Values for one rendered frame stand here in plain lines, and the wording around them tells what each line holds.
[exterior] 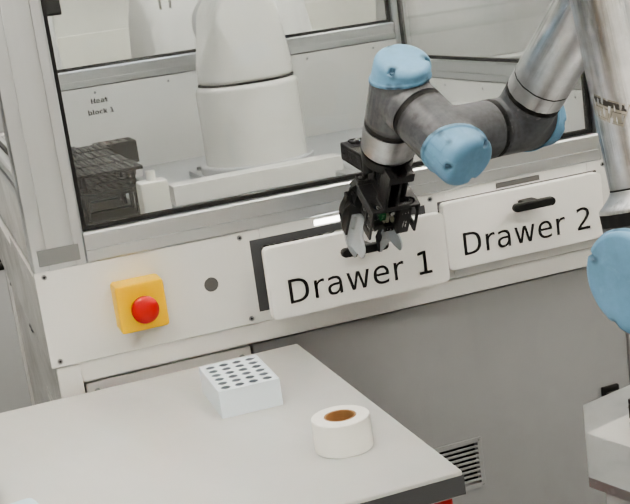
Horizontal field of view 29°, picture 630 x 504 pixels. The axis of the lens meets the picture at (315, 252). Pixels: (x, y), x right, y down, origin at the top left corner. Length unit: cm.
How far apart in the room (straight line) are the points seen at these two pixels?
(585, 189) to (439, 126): 61
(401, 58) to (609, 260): 44
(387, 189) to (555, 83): 27
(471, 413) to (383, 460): 67
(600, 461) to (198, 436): 51
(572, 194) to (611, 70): 81
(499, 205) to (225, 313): 48
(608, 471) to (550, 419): 81
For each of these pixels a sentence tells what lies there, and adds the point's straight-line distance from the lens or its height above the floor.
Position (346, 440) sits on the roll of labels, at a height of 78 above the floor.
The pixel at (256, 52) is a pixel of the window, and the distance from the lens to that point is 182.
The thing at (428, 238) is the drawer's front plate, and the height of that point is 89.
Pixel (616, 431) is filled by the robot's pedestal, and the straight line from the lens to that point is 142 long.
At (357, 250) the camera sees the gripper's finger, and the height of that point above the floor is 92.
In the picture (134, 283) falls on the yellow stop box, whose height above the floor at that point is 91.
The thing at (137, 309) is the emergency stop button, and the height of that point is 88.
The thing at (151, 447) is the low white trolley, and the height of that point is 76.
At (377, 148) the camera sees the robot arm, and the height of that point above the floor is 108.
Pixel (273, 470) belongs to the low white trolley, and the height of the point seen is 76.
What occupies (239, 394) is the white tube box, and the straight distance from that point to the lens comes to 159.
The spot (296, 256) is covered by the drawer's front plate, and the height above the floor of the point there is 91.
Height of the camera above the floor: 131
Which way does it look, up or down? 13 degrees down
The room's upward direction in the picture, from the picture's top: 8 degrees counter-clockwise
